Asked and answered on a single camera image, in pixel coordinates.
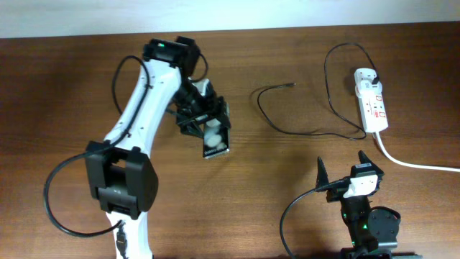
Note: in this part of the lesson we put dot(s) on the black Galaxy flip smartphone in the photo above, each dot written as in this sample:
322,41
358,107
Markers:
215,139

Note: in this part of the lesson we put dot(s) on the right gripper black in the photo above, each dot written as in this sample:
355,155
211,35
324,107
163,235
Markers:
322,178

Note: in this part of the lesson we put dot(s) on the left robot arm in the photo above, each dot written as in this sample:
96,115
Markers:
120,173

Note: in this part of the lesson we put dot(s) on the white power strip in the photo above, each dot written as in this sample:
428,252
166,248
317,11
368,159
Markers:
368,89

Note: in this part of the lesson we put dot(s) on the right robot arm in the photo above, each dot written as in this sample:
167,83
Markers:
373,230

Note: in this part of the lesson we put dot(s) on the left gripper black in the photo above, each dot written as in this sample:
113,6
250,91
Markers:
207,103

